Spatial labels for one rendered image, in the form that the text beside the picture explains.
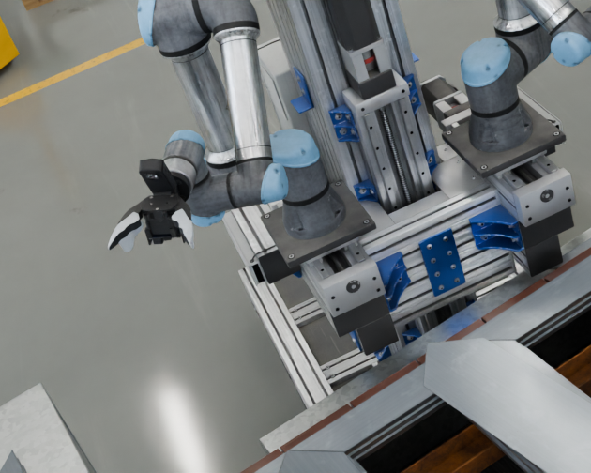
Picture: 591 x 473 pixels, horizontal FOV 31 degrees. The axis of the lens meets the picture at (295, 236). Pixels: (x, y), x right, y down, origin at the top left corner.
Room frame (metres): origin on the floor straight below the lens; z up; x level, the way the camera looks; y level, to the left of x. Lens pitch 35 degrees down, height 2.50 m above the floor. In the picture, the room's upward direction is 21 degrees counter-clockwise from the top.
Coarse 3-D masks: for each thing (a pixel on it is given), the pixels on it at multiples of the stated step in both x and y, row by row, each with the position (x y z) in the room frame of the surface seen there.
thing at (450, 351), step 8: (448, 344) 1.74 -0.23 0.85; (456, 344) 1.73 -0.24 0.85; (464, 344) 1.72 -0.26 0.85; (472, 344) 1.71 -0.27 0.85; (432, 352) 1.73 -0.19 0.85; (440, 352) 1.72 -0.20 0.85; (448, 352) 1.71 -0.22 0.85; (456, 352) 1.71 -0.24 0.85; (464, 352) 1.70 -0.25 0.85; (432, 360) 1.71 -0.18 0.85; (440, 360) 1.70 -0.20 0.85; (448, 360) 1.69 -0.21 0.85; (432, 368) 1.69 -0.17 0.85; (440, 368) 1.68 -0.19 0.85; (424, 376) 1.67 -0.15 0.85; (432, 376) 1.66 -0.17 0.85; (424, 384) 1.65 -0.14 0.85
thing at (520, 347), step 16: (576, 304) 1.72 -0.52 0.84; (560, 320) 1.70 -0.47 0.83; (528, 336) 1.69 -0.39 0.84; (544, 336) 1.68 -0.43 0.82; (512, 352) 1.65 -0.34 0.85; (528, 352) 1.63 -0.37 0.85; (544, 368) 1.57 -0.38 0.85; (432, 400) 1.61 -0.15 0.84; (400, 416) 1.59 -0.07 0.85; (416, 416) 1.59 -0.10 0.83; (384, 432) 1.58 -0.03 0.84; (400, 432) 1.57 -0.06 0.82; (352, 448) 1.56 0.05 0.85; (368, 448) 1.56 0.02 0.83; (528, 464) 1.36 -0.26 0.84
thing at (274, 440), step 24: (576, 240) 2.10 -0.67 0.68; (504, 288) 2.03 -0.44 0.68; (480, 312) 1.98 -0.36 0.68; (432, 336) 1.96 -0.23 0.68; (384, 360) 1.94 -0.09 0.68; (408, 360) 1.91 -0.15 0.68; (360, 384) 1.90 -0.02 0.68; (312, 408) 1.88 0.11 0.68; (336, 408) 1.85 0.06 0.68; (288, 432) 1.83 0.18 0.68
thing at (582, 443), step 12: (588, 420) 1.40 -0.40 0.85; (576, 432) 1.38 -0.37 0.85; (588, 432) 1.37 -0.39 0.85; (564, 444) 1.37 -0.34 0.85; (576, 444) 1.36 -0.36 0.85; (588, 444) 1.35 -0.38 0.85; (552, 456) 1.35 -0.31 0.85; (564, 456) 1.34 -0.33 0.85; (576, 456) 1.33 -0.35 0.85; (588, 456) 1.32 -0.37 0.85; (540, 468) 1.33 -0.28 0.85; (552, 468) 1.32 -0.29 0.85; (564, 468) 1.31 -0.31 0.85; (576, 468) 1.30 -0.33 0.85
